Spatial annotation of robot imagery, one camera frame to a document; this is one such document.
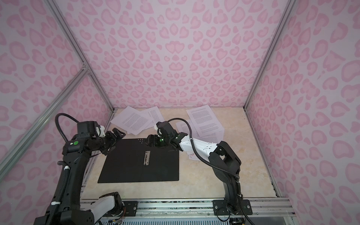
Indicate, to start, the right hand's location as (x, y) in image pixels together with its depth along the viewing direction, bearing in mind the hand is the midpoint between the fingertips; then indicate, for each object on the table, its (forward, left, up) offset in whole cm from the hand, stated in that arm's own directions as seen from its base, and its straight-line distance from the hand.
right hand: (148, 142), depth 80 cm
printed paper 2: (+36, +5, -17) cm, 40 cm away
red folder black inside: (-4, +12, -17) cm, 21 cm away
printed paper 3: (+31, -35, -18) cm, 50 cm away
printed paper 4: (+15, -44, -17) cm, 50 cm away
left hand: (-1, +13, +8) cm, 15 cm away
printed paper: (+30, +23, -18) cm, 42 cm away
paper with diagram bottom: (0, -26, -17) cm, 31 cm away
